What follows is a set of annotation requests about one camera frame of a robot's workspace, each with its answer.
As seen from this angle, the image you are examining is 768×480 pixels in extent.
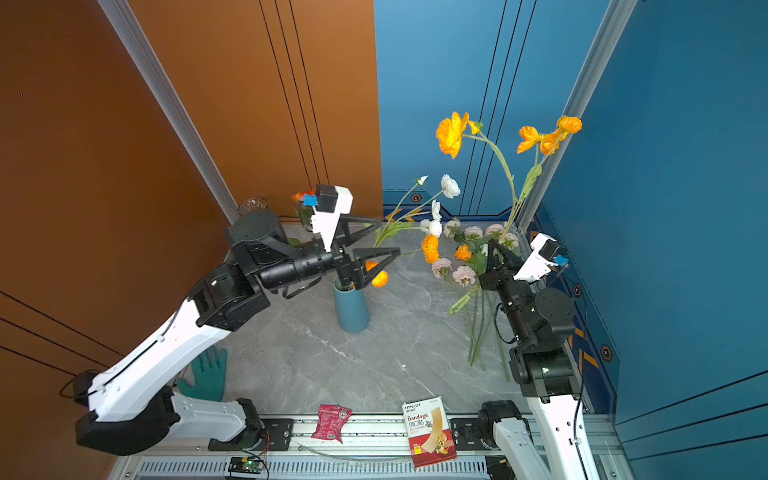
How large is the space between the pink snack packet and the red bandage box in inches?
6.4

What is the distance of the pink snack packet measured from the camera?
75 cm

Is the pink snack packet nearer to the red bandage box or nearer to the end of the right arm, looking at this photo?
the red bandage box

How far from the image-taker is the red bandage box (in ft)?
2.26
